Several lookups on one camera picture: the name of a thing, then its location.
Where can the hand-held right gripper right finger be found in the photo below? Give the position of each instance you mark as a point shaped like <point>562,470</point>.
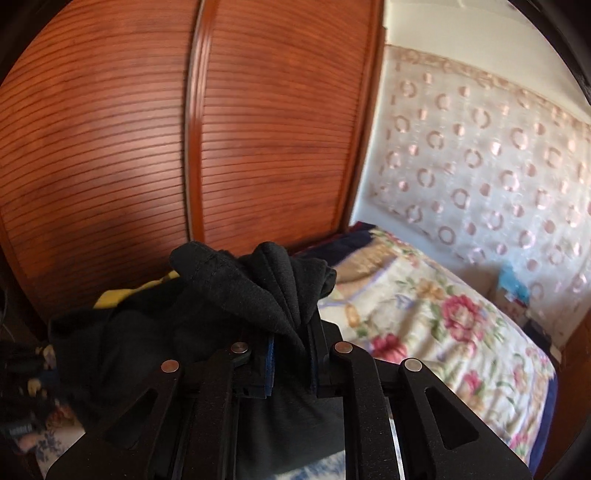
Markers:
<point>313,364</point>

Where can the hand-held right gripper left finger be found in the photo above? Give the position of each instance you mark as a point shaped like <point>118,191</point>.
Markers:
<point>270,369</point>

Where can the black printed t-shirt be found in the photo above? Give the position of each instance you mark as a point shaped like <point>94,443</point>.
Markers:
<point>277,286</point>

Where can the navy folded blanket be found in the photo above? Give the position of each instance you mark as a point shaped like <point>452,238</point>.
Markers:
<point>351,237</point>

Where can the yellow cloth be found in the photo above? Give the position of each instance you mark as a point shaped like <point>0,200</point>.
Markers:
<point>113,295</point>

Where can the blue box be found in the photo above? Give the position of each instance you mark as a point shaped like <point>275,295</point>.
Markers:
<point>510,286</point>

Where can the navy bed sheet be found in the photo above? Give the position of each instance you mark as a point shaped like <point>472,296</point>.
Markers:
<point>547,415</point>

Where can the wooden slatted wardrobe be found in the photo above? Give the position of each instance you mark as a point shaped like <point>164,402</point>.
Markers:
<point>138,138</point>

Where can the circle-patterned sheer curtain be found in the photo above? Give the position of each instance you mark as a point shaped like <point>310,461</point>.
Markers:
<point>485,161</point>

